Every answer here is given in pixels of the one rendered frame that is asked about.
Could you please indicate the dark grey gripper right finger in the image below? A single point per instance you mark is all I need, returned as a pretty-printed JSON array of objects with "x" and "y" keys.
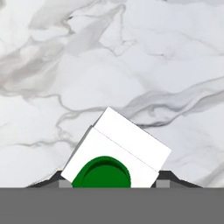
[{"x": 167, "y": 180}]

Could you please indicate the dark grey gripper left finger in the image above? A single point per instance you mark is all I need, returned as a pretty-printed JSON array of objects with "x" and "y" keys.
[{"x": 57, "y": 180}]

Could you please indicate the white carton with green cap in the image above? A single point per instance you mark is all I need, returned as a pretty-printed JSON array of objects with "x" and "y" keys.
[{"x": 116, "y": 145}]

